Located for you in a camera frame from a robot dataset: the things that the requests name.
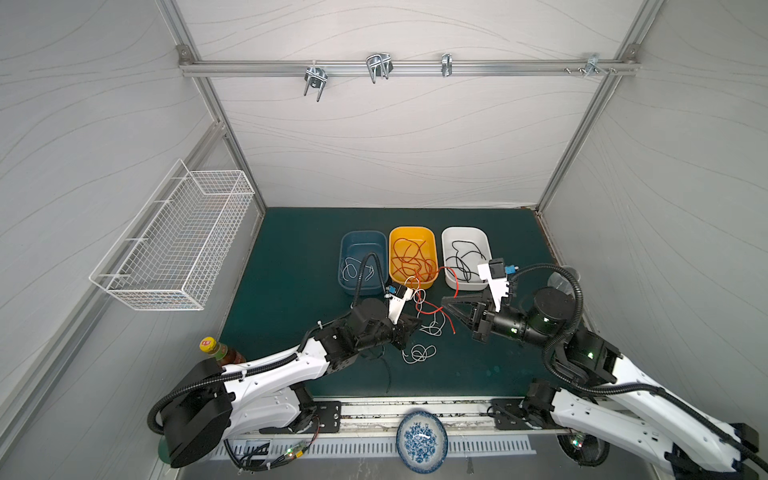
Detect metal crossbar rail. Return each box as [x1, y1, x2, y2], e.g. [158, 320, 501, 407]
[180, 58, 641, 78]

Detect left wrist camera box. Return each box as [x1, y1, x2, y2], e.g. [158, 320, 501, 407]
[385, 283, 414, 325]

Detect white wire basket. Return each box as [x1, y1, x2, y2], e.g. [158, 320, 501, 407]
[89, 159, 254, 311]

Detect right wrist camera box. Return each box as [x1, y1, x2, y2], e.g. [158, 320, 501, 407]
[477, 258, 518, 312]

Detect blue plastic bin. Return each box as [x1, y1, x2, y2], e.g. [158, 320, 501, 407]
[337, 230, 388, 296]

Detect black cable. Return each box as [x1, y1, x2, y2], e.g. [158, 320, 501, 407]
[444, 239, 490, 284]
[374, 350, 394, 395]

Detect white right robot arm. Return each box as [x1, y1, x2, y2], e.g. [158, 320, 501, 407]
[441, 258, 767, 479]

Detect white plastic bin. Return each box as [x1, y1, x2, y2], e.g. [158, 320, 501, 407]
[441, 226, 492, 292]

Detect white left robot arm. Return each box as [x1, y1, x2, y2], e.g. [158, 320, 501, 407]
[147, 280, 421, 468]

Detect clear measuring cup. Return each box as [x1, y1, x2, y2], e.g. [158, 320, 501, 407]
[547, 265, 580, 298]

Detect blue white patterned plate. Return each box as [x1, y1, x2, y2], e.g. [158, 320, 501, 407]
[395, 410, 448, 475]

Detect yellow plastic bin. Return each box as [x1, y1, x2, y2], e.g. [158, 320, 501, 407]
[388, 226, 440, 289]

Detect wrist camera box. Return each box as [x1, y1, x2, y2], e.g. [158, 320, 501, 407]
[385, 283, 414, 325]
[477, 258, 518, 312]

